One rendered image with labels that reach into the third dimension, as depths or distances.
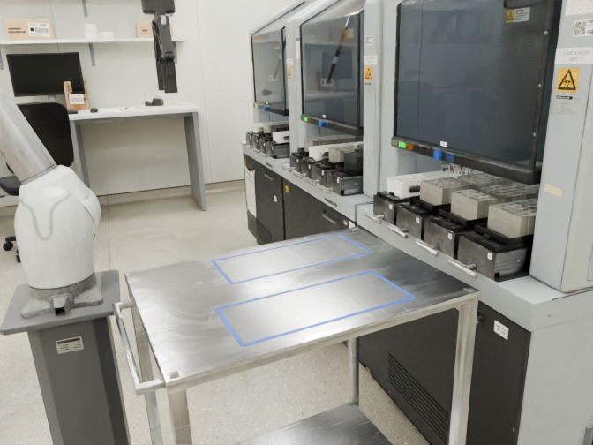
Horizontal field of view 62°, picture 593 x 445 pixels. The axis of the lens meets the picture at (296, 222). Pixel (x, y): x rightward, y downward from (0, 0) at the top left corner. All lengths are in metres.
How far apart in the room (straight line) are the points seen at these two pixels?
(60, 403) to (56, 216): 0.48
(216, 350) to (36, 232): 0.61
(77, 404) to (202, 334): 0.65
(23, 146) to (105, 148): 3.49
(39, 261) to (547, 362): 1.20
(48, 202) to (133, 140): 3.68
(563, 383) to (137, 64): 4.27
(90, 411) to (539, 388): 1.11
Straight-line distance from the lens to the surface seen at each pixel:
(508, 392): 1.35
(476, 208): 1.40
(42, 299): 1.34
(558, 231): 1.23
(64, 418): 1.48
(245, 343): 0.83
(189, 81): 4.93
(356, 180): 1.98
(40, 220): 1.27
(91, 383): 1.42
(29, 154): 1.47
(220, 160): 5.06
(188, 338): 0.86
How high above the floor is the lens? 1.25
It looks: 18 degrees down
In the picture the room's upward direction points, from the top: 2 degrees counter-clockwise
